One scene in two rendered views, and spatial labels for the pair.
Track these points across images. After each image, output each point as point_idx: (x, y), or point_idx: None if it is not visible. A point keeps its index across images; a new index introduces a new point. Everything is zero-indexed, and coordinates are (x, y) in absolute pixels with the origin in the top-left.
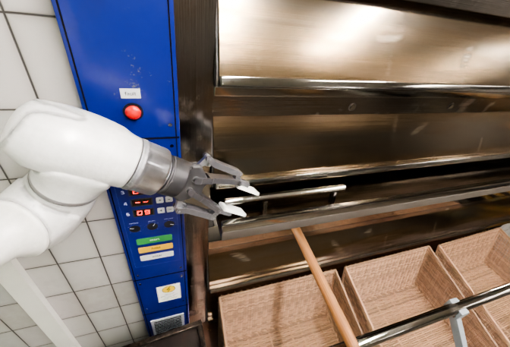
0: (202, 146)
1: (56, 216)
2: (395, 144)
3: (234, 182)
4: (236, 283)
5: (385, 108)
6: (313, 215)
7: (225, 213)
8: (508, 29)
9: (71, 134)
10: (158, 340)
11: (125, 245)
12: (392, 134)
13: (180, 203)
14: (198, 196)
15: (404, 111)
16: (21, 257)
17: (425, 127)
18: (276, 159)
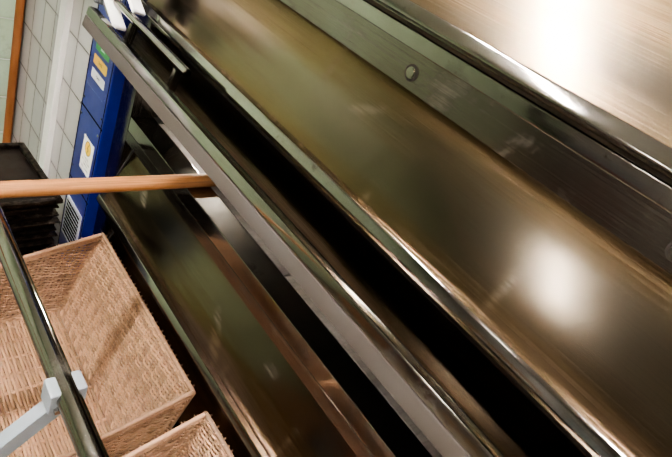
0: None
1: None
2: (312, 105)
3: None
4: (113, 216)
5: (303, 5)
6: (129, 58)
7: (105, 8)
8: None
9: None
10: (36, 174)
11: (92, 40)
12: (319, 82)
13: None
14: None
15: (330, 29)
16: (73, 14)
17: (378, 116)
18: (191, 14)
